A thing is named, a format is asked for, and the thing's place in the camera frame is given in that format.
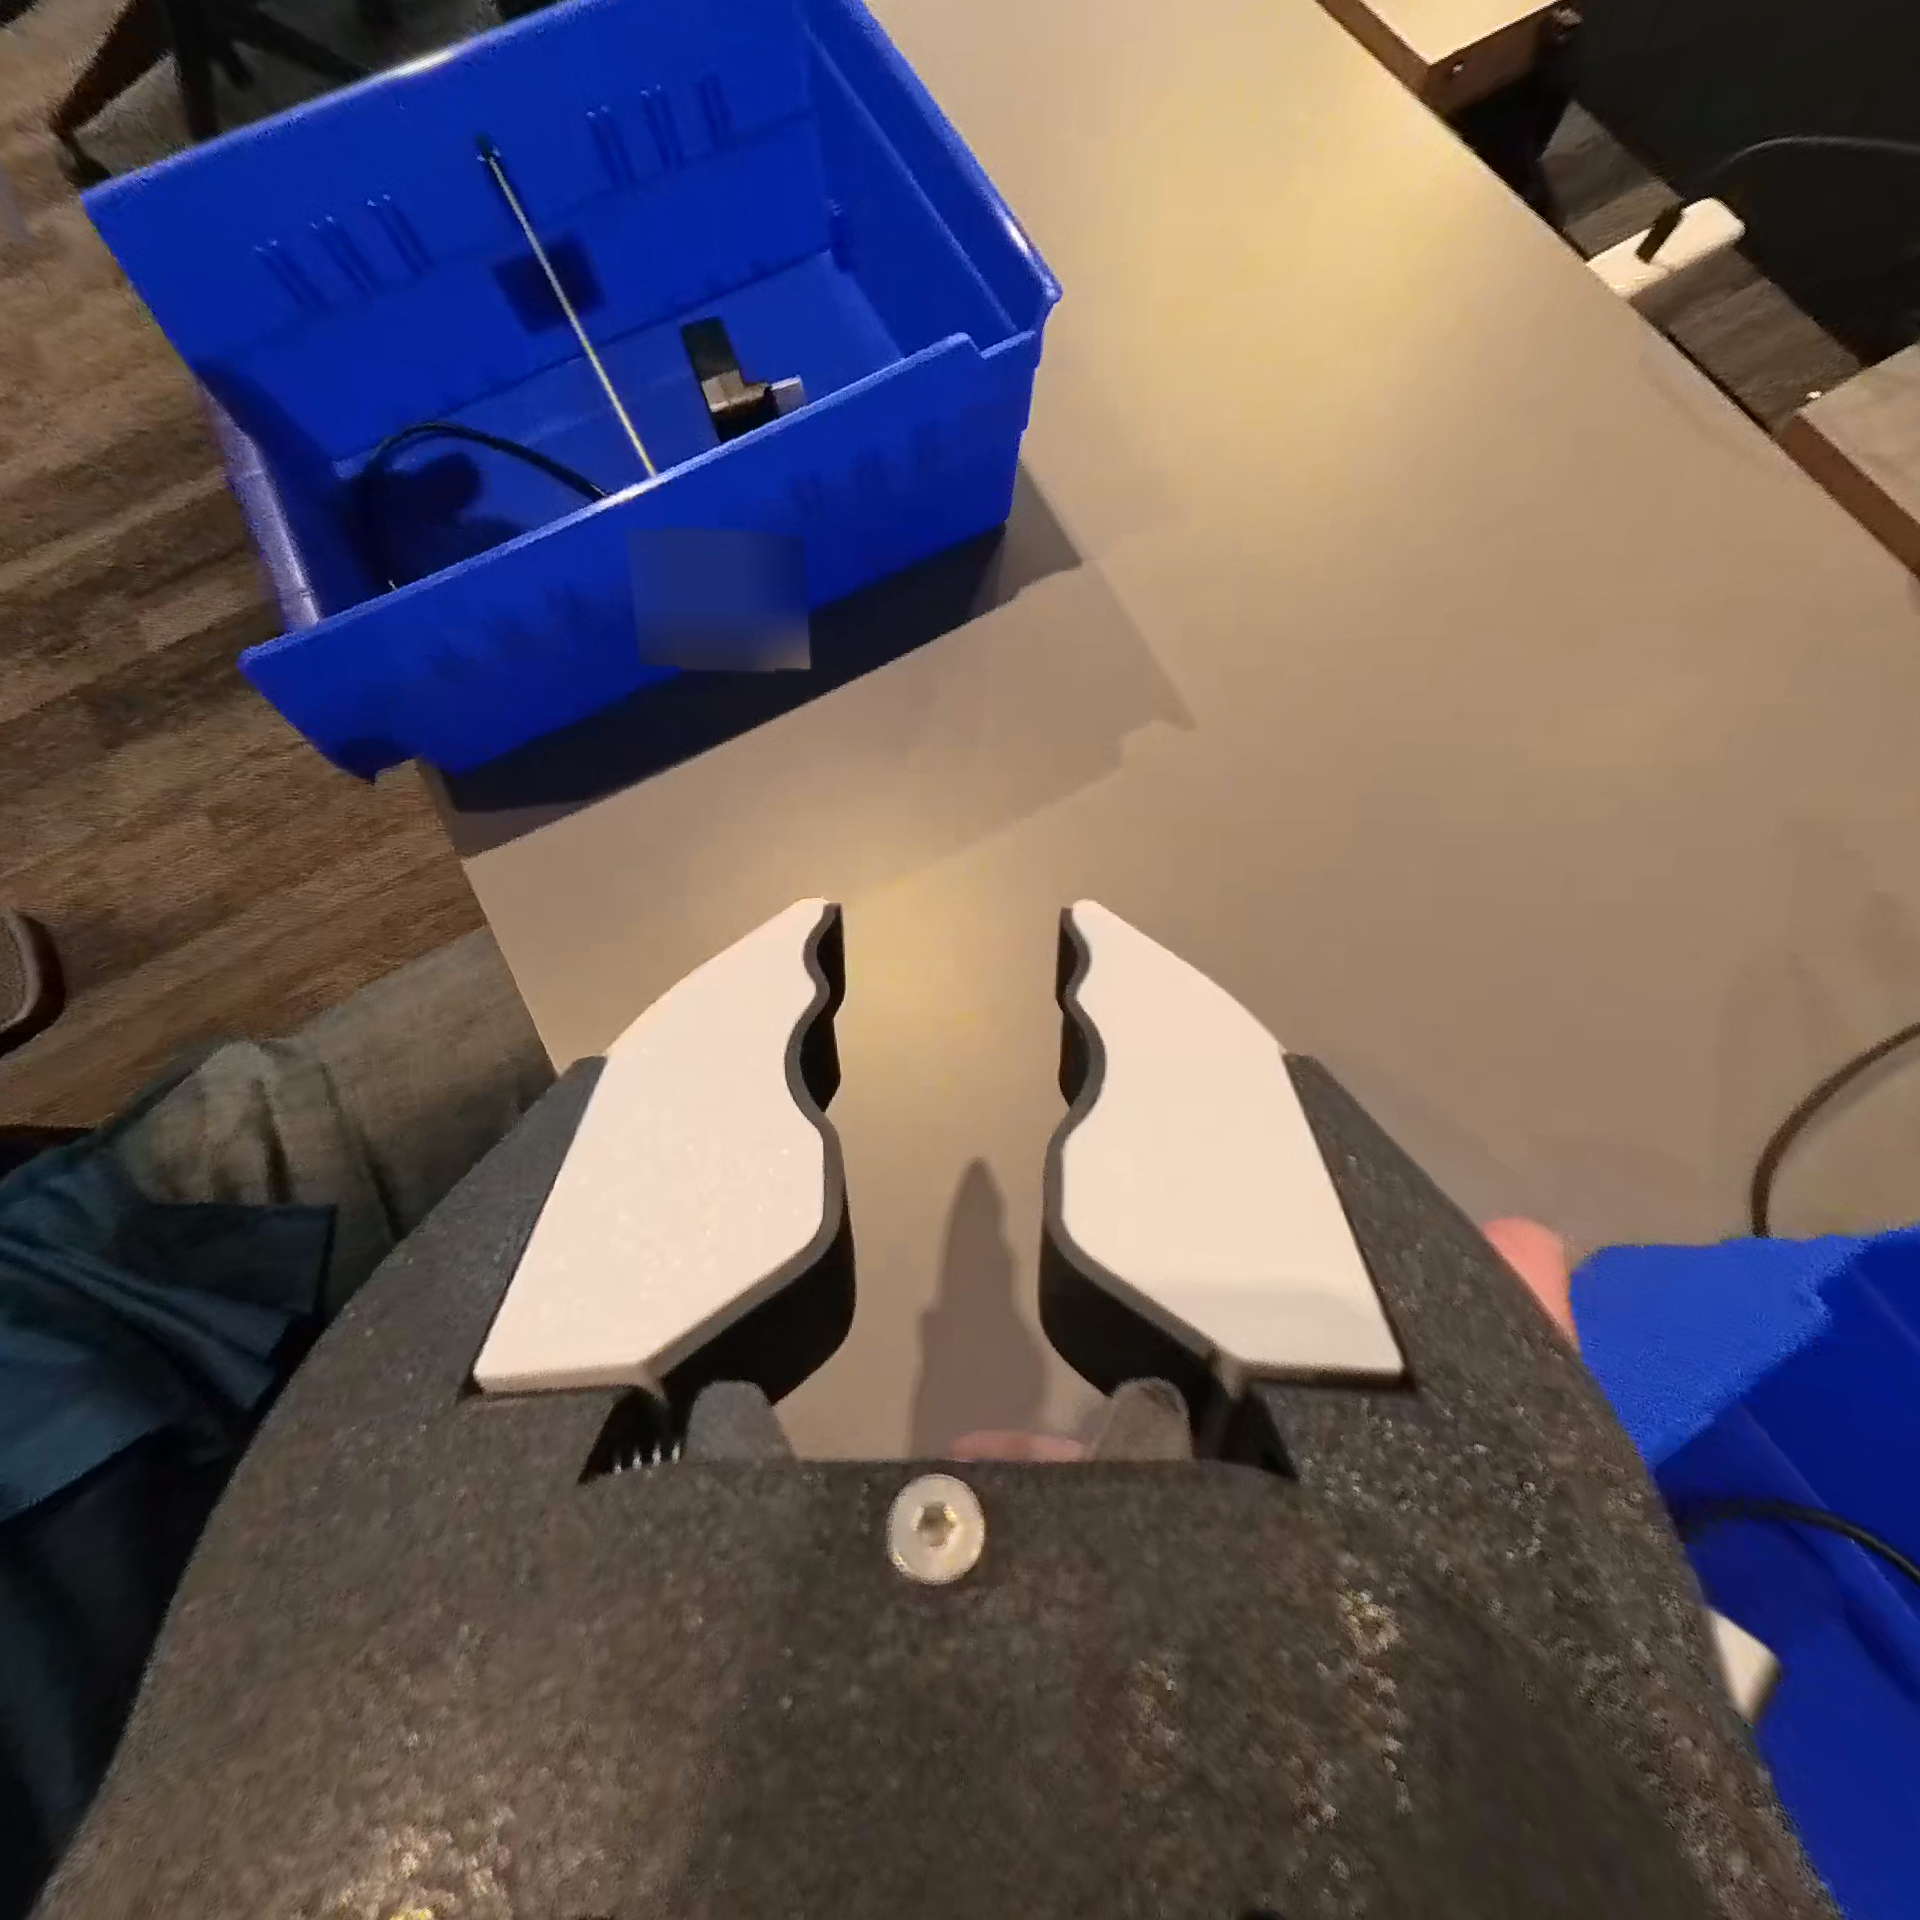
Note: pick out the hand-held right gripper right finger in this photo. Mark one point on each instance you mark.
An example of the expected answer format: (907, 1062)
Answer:
(1214, 1201)

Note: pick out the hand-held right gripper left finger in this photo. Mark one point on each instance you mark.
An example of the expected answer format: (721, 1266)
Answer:
(660, 1201)

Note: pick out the blue plastic bin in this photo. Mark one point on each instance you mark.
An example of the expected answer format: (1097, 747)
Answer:
(1800, 1350)
(525, 644)

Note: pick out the black usb hub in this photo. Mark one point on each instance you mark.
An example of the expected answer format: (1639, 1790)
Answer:
(721, 375)

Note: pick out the person's right hand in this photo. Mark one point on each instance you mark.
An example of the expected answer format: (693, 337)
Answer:
(1532, 1268)

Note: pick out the black chair armrest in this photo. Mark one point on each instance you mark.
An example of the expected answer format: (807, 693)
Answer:
(19, 975)

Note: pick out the thin metal rod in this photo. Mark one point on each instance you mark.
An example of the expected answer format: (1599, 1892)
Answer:
(578, 315)

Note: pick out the white power adapter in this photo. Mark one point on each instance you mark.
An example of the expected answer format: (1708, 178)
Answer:
(1665, 255)

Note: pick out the black office chair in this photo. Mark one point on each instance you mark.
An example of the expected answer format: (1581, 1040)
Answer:
(211, 45)

